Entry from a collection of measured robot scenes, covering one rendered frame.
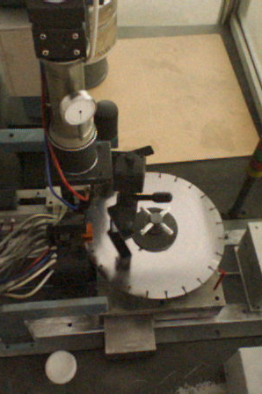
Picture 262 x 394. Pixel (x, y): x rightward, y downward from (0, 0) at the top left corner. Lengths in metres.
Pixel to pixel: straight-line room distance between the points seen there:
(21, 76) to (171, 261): 0.52
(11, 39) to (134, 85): 0.99
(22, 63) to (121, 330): 0.65
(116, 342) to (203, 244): 0.30
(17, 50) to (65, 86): 0.09
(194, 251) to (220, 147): 0.53
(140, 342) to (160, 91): 0.89
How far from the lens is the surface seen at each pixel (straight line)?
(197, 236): 1.01
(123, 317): 1.06
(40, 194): 1.17
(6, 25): 0.62
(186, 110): 1.52
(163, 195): 0.73
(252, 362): 1.00
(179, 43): 1.77
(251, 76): 1.64
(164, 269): 0.97
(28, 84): 0.68
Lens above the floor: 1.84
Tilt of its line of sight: 57 degrees down
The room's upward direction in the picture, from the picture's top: 5 degrees clockwise
